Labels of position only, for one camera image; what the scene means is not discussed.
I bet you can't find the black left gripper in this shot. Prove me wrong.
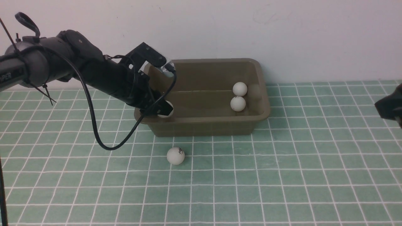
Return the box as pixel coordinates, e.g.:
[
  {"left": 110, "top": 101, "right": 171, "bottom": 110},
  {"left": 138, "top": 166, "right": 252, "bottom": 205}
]
[{"left": 74, "top": 60, "right": 174, "bottom": 117}]

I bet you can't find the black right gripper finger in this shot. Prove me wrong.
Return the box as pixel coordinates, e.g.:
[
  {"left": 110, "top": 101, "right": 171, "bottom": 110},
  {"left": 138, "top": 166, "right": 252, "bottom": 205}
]
[{"left": 375, "top": 84, "right": 402, "bottom": 128}]

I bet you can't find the logo ping-pong ball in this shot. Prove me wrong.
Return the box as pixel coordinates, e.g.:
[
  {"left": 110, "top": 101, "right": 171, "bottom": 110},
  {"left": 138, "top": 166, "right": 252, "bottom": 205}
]
[
  {"left": 157, "top": 100, "right": 174, "bottom": 118},
  {"left": 232, "top": 82, "right": 248, "bottom": 96}
]

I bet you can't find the white ping-pong ball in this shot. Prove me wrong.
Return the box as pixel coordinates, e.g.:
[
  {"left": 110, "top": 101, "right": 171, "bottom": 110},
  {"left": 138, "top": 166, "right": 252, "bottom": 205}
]
[
  {"left": 166, "top": 147, "right": 185, "bottom": 165},
  {"left": 230, "top": 96, "right": 247, "bottom": 112}
]

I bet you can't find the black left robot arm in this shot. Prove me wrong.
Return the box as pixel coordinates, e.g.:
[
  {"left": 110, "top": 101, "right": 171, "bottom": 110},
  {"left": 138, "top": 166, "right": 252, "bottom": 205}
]
[{"left": 1, "top": 30, "right": 175, "bottom": 117}]

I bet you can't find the olive plastic storage bin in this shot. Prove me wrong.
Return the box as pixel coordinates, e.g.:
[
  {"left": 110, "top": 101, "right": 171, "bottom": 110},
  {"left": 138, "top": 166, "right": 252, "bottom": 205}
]
[{"left": 141, "top": 58, "right": 270, "bottom": 137}]

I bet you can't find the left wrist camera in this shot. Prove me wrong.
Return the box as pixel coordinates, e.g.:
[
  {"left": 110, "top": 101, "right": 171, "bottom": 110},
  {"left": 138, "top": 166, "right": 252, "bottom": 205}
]
[{"left": 119, "top": 42, "right": 176, "bottom": 77}]

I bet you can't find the black left camera cable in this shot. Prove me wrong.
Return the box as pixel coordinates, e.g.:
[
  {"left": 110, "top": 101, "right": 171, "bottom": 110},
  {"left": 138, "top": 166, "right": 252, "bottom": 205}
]
[{"left": 53, "top": 47, "right": 177, "bottom": 150}]

